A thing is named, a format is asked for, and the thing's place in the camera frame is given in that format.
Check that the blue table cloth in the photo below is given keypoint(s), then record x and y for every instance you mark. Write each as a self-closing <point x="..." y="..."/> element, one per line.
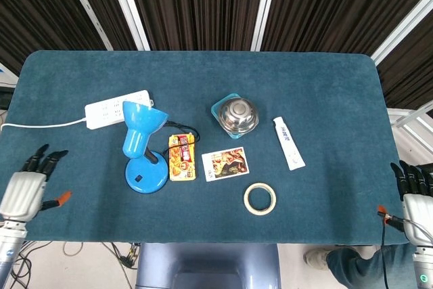
<point x="304" y="82"/>

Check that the blue gooseneck desk lamp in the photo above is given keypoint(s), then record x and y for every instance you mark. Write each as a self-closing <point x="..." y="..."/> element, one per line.
<point x="145" y="177"/>

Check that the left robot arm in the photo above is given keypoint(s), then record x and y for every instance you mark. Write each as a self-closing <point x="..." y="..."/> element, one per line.
<point x="10" y="248"/>

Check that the blue robot torso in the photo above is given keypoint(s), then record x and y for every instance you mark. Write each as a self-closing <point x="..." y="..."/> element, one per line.
<point x="206" y="265"/>

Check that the yellow snack packet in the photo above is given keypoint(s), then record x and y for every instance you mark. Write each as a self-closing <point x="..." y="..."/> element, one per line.
<point x="176" y="163"/>

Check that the white toothpaste tube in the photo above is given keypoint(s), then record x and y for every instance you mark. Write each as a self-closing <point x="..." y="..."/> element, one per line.
<point x="291" y="150"/>

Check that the stainless steel bowl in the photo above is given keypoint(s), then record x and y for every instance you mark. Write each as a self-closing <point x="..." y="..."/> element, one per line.
<point x="238" y="114"/>

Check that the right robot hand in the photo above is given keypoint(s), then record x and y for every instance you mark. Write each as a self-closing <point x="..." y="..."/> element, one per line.
<point x="419" y="211"/>

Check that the person's white shoe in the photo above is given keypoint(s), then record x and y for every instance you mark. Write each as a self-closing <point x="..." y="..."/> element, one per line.
<point x="316" y="258"/>

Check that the grey ceiling rail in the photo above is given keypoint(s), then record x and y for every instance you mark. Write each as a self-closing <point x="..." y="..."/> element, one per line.
<point x="86" y="8"/>

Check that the beige masking tape roll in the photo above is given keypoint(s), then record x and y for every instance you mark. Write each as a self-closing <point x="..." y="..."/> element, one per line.
<point x="248" y="206"/>

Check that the printed picture card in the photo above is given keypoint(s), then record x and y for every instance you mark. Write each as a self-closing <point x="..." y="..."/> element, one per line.
<point x="230" y="163"/>

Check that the clear teal-rimmed plastic container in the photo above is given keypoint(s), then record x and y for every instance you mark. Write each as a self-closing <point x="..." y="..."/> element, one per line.
<point x="216" y="106"/>

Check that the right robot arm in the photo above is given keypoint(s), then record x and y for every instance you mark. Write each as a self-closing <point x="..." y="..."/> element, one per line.
<point x="424" y="268"/>

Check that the white aluminium floor frame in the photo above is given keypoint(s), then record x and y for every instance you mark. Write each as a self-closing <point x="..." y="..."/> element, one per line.
<point x="411" y="123"/>

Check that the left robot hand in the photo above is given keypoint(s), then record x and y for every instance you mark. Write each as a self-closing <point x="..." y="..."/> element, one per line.
<point x="23" y="194"/>

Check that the white power strip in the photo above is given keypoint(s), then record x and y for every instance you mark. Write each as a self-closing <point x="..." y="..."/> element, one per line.
<point x="101" y="113"/>

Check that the person's jeans leg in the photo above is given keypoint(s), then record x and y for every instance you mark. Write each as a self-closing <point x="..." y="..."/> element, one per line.
<point x="358" y="268"/>

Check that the white frame post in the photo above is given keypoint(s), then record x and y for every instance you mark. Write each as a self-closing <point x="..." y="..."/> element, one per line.
<point x="402" y="25"/>
<point x="265" y="4"/>
<point x="128" y="8"/>

